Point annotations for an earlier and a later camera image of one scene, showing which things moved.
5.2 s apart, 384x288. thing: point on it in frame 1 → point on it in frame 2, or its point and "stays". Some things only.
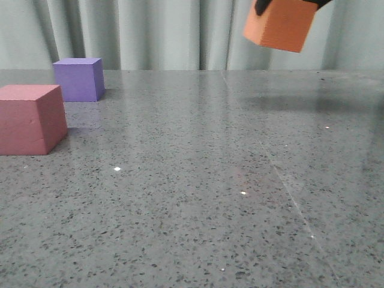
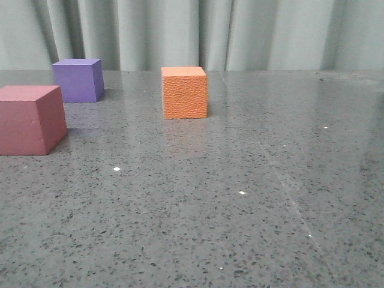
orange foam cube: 284,25 → 184,92
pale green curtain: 183,35 stays
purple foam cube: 81,79 stays
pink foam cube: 33,119 stays
